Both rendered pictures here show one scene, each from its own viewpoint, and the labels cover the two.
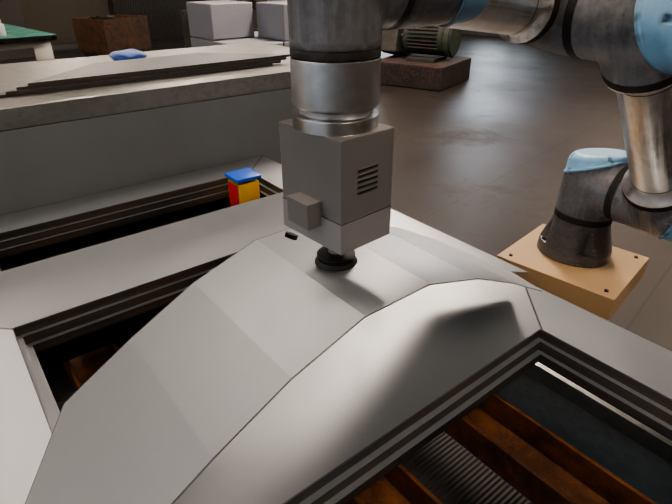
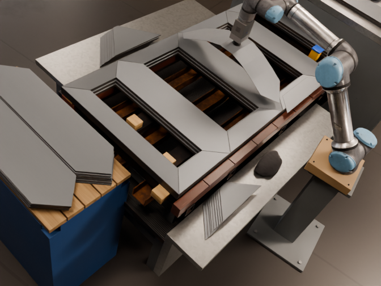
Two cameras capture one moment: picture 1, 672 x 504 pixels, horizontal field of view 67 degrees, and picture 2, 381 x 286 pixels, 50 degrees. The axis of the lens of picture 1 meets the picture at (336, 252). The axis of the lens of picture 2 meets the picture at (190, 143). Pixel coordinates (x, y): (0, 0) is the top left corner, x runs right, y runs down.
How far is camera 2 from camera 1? 1.87 m
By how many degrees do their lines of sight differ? 53
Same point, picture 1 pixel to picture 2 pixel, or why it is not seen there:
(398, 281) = (231, 50)
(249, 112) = (358, 40)
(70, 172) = not seen: hidden behind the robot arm
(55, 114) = not seen: outside the picture
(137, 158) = not seen: hidden behind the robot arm
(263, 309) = (221, 37)
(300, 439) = (211, 63)
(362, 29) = (245, 7)
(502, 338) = (252, 99)
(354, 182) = (235, 28)
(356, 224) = (233, 34)
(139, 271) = (255, 36)
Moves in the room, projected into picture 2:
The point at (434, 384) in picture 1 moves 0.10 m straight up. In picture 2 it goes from (232, 84) to (237, 69)
